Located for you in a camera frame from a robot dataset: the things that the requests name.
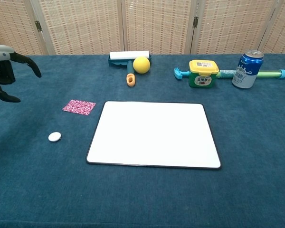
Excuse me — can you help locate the pink patterned small packet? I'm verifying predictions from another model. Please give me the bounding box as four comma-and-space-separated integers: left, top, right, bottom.
62, 99, 96, 116

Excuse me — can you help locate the woven beige folding screen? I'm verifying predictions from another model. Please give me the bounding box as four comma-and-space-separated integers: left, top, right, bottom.
0, 0, 285, 57

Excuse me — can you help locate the dark blue tablecloth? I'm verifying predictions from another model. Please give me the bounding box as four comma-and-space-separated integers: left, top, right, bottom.
0, 53, 285, 228

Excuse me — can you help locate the green box with yellow lid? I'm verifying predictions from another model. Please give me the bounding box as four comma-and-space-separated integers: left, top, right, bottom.
189, 59, 219, 88

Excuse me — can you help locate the black grey left robot hand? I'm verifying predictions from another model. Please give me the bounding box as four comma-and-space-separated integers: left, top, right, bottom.
0, 44, 42, 103

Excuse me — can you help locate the small white round cap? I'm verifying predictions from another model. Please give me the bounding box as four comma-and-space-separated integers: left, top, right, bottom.
48, 132, 62, 143

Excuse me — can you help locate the yellow foam ball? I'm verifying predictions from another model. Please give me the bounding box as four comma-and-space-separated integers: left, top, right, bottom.
133, 56, 151, 74

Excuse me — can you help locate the teal green toy water pump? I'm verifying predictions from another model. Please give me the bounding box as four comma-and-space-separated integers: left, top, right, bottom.
173, 67, 285, 81

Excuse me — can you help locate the blue white drink can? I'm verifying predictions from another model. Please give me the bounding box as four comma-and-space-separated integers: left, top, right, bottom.
231, 49, 265, 89

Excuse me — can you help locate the white rectangular board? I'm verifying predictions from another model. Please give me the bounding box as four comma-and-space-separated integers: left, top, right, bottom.
85, 101, 222, 170

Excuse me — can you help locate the teal lint roller orange handle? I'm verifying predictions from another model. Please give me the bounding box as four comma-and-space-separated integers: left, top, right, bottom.
108, 50, 152, 88

